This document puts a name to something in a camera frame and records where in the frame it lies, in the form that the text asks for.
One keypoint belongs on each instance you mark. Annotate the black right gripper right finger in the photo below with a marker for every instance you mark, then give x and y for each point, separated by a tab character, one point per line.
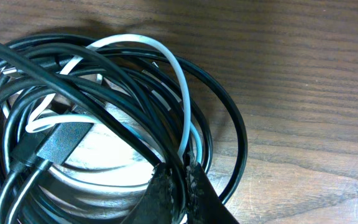
203	205

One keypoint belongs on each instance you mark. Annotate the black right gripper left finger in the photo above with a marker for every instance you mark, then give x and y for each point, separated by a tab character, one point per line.
156	204

